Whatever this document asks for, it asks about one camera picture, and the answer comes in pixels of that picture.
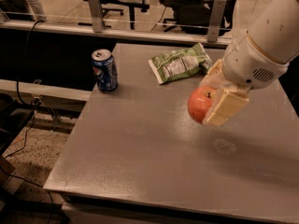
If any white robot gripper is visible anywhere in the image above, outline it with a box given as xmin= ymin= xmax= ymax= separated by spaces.
xmin=200 ymin=31 xmax=289 ymax=126

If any red apple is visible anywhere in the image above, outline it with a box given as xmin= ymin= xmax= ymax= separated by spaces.
xmin=188 ymin=86 xmax=216 ymax=123

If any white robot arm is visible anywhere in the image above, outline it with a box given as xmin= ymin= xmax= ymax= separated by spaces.
xmin=201 ymin=0 xmax=299 ymax=126

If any green chip bag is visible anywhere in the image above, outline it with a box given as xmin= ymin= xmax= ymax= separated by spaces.
xmin=149 ymin=43 xmax=212 ymax=84

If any black office chair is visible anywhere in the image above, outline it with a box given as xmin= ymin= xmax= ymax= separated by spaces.
xmin=160 ymin=0 xmax=236 ymax=36

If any blue Pepsi soda can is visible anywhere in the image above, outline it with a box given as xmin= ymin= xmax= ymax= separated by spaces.
xmin=92 ymin=49 xmax=118 ymax=91

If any black bin at left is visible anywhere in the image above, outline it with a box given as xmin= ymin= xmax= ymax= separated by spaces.
xmin=0 ymin=93 xmax=34 ymax=155

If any person in light clothing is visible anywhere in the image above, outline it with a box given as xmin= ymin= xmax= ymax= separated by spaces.
xmin=0 ymin=0 xmax=47 ymax=21

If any right metal glass bracket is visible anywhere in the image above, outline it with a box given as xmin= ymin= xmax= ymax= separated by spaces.
xmin=207 ymin=0 xmax=226 ymax=43

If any metal glass bracket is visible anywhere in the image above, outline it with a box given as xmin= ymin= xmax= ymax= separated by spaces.
xmin=88 ymin=0 xmax=105 ymax=33
xmin=207 ymin=0 xmax=226 ymax=43

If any left metal glass bracket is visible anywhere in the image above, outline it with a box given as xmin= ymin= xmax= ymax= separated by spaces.
xmin=88 ymin=0 xmax=105 ymax=33

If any black power cable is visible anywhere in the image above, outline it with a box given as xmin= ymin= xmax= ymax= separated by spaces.
xmin=0 ymin=20 xmax=55 ymax=224

